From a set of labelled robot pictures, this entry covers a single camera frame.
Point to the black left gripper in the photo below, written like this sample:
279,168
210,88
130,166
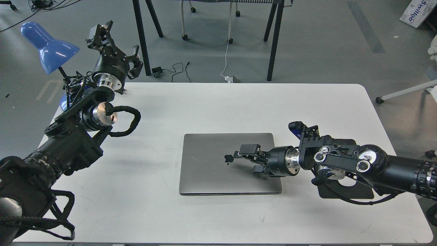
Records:
110,60

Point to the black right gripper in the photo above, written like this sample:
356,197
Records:
278,162

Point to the grey laptop computer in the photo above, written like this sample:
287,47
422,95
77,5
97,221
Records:
204,170

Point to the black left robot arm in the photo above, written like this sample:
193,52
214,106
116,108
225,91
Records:
28,201

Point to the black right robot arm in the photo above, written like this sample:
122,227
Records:
328,158

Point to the blue desk lamp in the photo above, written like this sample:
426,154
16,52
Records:
53,53

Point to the black mouse pad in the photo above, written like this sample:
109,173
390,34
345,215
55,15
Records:
344,193

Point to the white computer mouse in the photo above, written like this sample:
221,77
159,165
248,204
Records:
347,180

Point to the white office chair base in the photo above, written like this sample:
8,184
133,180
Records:
428,86

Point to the cardboard box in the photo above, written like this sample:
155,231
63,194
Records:
417,11

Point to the black table frame legs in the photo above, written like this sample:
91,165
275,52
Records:
211,27

